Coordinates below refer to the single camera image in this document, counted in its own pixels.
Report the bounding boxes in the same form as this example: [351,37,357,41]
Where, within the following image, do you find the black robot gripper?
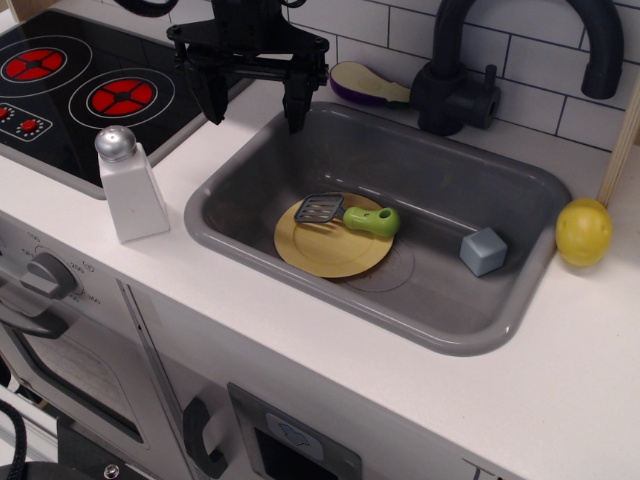
[167,1,329,134]

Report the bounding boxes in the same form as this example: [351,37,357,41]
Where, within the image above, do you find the green handled grey spatula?
[294,193,401,238]

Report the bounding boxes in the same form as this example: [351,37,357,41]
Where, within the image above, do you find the yellow toy plate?
[274,192,394,278]

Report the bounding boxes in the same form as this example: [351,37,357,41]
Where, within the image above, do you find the grey plastic sink basin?
[184,102,571,356]

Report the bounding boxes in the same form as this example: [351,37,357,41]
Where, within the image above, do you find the purple toy eggplant half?
[329,61,410,108]

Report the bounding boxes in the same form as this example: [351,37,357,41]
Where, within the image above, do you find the white salt shaker silver cap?
[94,125,170,243]

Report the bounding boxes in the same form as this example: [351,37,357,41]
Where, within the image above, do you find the black toy faucet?
[409,0,624,136]

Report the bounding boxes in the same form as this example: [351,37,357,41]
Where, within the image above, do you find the black toy stovetop red burners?
[0,8,255,201]

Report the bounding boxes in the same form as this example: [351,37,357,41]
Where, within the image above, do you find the light blue toy cube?
[459,227,508,277]

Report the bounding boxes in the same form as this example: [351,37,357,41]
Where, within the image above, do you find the grey oven knob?
[20,252,78,300]

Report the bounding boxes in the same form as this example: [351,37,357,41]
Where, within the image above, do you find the yellow toy lemon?
[555,198,613,267]

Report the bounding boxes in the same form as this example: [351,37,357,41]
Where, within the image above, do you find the grey dishwasher control panel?
[227,383,362,480]

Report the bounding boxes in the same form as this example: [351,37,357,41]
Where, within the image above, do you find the grey oven door handle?
[1,280,69,339]

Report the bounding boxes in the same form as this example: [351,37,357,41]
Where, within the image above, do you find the dark grey cabinet handle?
[182,397,228,479]

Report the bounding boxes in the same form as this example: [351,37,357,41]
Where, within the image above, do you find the wooden side post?
[597,76,640,208]

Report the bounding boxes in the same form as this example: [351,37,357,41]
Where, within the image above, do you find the black braided cable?
[0,399,29,480]

